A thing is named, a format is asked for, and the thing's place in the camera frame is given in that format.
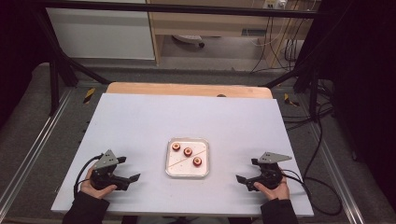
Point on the white cabinet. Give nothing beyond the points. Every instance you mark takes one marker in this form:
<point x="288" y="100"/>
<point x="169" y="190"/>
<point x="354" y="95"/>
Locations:
<point x="99" y="34"/>

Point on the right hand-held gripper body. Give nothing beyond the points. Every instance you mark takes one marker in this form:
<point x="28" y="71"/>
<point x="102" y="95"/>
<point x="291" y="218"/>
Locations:
<point x="271" y="174"/>

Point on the black curtain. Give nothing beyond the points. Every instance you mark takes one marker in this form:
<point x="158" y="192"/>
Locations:
<point x="367" y="81"/>
<point x="17" y="49"/>

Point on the wooden desk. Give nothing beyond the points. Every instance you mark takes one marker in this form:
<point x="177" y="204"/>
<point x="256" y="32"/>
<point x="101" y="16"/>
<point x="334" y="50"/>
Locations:
<point x="202" y="23"/>

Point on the thin wooden skewer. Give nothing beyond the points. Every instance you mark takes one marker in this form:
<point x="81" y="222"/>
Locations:
<point x="180" y="161"/>

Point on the person's right hand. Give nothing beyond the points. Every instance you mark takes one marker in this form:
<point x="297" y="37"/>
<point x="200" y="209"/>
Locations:
<point x="277" y="193"/>

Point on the person's left hand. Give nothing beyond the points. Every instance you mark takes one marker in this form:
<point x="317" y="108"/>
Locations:
<point x="93" y="192"/>

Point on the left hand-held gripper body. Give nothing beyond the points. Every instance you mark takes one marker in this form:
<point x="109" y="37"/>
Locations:
<point x="106" y="160"/>

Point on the aluminium floor rail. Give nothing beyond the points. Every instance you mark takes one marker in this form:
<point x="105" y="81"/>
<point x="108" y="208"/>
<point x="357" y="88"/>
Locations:
<point x="339" y="177"/>
<point x="34" y="143"/>

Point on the white power strip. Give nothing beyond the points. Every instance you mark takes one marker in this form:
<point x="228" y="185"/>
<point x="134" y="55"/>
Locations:
<point x="274" y="3"/>

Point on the black metal frame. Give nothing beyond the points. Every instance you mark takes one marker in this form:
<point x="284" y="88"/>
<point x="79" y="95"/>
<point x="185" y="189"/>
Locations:
<point x="186" y="9"/>

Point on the office chair base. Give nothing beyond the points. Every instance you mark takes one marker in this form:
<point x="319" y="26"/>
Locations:
<point x="188" y="39"/>

